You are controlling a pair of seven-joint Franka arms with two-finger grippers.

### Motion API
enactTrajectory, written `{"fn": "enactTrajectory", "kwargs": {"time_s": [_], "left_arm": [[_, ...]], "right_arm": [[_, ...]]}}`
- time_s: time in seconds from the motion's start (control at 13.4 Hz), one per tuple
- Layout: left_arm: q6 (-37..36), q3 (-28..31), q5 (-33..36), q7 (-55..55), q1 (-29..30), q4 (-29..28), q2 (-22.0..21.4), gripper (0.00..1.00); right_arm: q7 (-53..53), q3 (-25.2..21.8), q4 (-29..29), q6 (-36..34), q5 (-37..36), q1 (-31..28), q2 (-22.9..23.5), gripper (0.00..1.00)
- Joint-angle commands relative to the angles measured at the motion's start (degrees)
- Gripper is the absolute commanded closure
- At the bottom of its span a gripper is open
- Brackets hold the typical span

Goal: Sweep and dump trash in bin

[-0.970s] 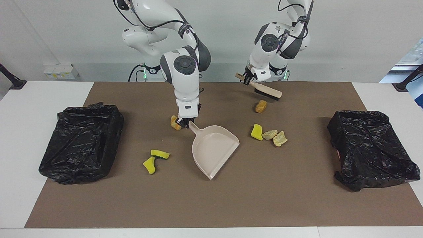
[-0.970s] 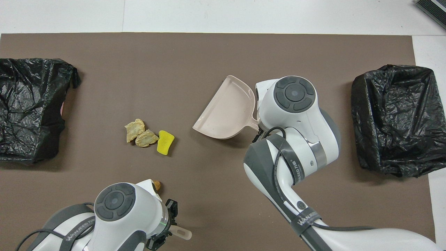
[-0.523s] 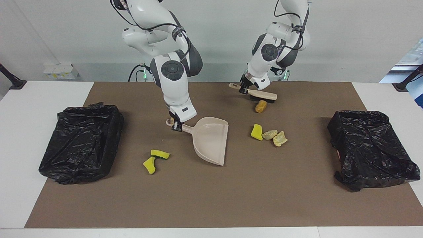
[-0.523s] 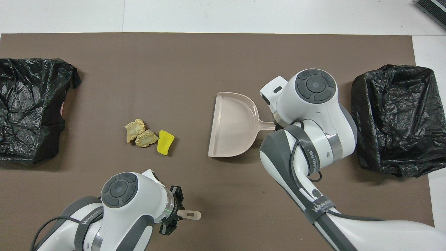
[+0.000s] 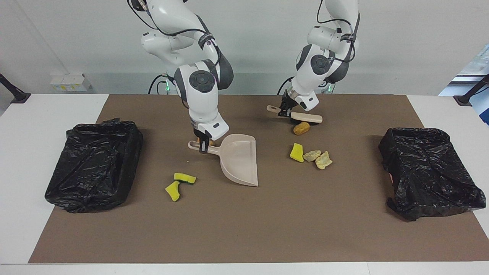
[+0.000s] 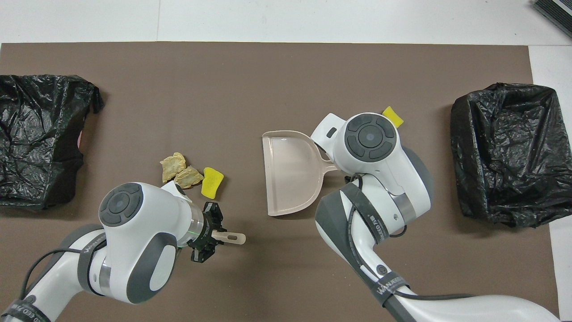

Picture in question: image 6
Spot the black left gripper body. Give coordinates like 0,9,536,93
197,214,215,247

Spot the beige hand brush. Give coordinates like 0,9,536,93
212,230,247,246

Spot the small yellow sponge piece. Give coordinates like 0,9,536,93
201,167,224,199

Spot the pale cracker piece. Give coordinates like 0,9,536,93
174,166,204,189
160,152,187,183

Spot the beige plastic dustpan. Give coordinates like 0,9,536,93
261,130,339,217

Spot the black trash bag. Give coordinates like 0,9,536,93
450,82,562,229
0,74,105,211

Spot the brown paper table mat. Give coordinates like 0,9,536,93
0,42,560,322

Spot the bent yellow sponge strip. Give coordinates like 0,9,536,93
382,106,405,127

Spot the dark grey ribbed box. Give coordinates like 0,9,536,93
532,0,572,39

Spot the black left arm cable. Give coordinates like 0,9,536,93
19,241,110,309

